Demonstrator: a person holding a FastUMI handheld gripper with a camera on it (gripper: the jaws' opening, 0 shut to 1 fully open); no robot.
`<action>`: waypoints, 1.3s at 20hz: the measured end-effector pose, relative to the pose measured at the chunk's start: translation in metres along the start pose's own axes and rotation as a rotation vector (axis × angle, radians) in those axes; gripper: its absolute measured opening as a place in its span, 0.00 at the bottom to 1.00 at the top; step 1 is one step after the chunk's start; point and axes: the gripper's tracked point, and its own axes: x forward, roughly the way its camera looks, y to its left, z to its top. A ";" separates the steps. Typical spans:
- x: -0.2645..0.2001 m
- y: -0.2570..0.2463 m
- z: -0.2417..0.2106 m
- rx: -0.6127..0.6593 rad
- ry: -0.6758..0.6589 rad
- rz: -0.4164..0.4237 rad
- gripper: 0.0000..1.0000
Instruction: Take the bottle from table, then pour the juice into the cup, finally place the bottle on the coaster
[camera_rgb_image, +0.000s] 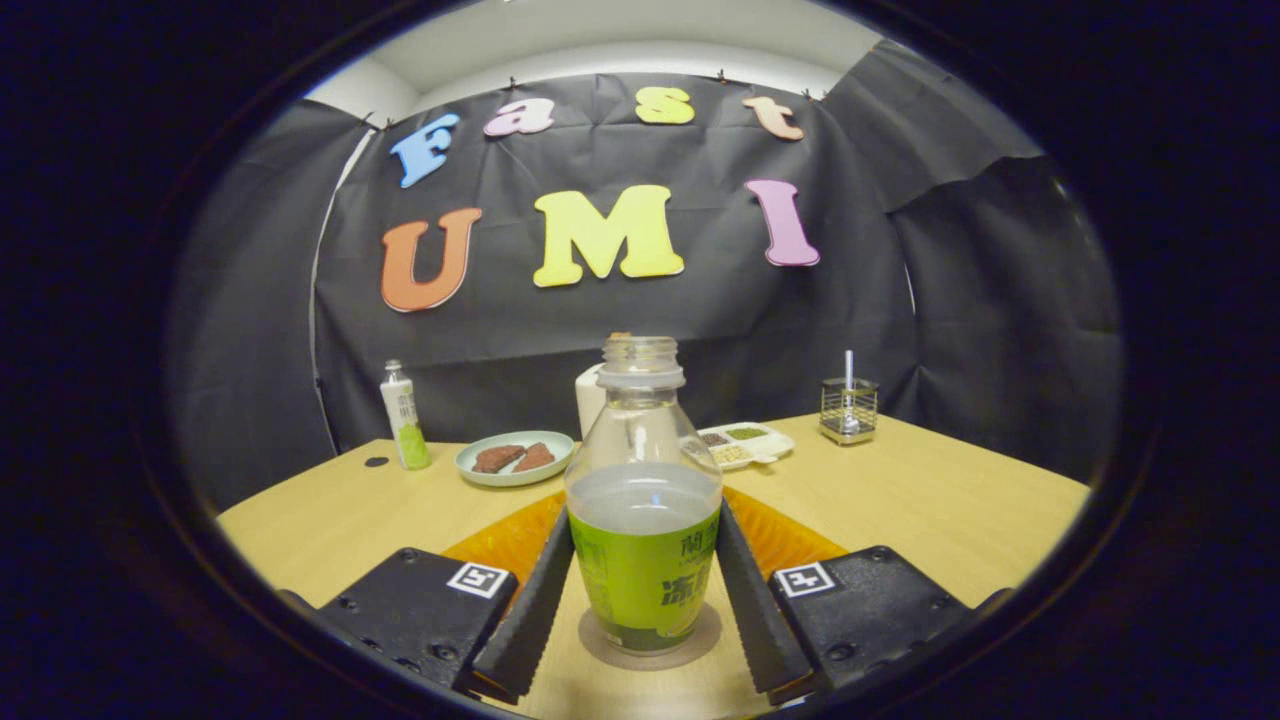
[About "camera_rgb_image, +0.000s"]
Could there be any clear juice bottle green label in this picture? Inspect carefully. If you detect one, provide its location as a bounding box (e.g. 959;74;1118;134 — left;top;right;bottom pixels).
564;336;724;656

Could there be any pale green plate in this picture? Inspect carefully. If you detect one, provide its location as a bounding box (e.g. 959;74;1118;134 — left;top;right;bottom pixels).
455;430;576;488

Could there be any slim white green bottle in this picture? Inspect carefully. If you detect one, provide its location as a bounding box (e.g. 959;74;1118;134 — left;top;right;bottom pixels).
380;360;433;472

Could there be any white divided snack tray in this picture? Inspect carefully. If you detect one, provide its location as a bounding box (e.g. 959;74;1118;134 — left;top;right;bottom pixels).
683;421;796;472

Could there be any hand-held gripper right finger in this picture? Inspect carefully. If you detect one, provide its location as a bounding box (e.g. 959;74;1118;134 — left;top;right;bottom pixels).
714;487;979;698

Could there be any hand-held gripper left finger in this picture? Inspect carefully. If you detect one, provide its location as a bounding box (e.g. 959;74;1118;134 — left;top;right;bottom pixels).
316;490;577;701

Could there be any round brown coaster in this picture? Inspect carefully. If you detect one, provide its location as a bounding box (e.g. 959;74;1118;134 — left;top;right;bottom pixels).
578;600;723;672

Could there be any white toaster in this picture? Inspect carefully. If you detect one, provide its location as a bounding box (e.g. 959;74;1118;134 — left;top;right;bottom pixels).
575;362;607;441

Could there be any wooden table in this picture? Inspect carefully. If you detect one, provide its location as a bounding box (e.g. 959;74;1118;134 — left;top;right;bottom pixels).
217;412;1091;720

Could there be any wire mesh holder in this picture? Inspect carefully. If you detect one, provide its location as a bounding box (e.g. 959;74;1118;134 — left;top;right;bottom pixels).
820;377;880;446

